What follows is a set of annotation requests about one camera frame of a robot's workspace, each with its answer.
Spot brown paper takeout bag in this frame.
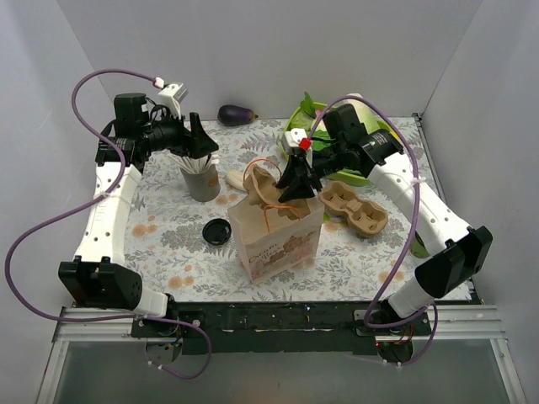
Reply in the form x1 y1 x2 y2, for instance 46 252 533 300
227 157 326 284

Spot brown pulp cup carrier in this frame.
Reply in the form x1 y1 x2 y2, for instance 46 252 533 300
243 164 310 220

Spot green paper coffee cup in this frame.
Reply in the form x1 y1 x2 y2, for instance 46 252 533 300
410 235 430 258

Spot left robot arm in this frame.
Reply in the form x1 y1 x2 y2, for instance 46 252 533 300
58 83 218 337

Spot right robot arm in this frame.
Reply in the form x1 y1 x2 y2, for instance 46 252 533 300
277 104 493 335

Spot green leafy lettuce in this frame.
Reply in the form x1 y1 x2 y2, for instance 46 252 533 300
312 130 334 152

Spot grey cup of straws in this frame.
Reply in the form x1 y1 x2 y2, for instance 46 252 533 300
168 153 221 202

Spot purple eggplant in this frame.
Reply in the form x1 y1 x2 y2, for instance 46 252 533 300
217 104 259 127

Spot long napa cabbage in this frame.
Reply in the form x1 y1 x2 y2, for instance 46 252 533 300
343 93 380 134

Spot green onion bunch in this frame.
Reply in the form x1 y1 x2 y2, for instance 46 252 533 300
225 169 245 192

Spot green vegetable tray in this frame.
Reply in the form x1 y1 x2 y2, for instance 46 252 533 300
278 107 395 187

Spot yellow pepper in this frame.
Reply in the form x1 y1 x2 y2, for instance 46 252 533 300
390 130 400 142

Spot floral table mat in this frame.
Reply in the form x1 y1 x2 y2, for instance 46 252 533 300
83 116 472 303

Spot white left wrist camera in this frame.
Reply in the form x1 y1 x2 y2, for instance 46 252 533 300
158 82 188 119

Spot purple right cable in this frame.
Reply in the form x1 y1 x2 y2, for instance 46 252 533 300
307 95 439 366

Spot purple cable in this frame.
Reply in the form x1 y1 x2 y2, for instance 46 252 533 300
3 69 213 380
307 95 439 366

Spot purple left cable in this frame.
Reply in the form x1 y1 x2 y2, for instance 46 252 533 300
3 69 213 380

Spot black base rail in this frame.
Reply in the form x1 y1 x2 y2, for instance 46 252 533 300
130 300 435 357

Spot aluminium frame rail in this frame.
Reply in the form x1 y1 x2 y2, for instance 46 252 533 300
53 308 133 343

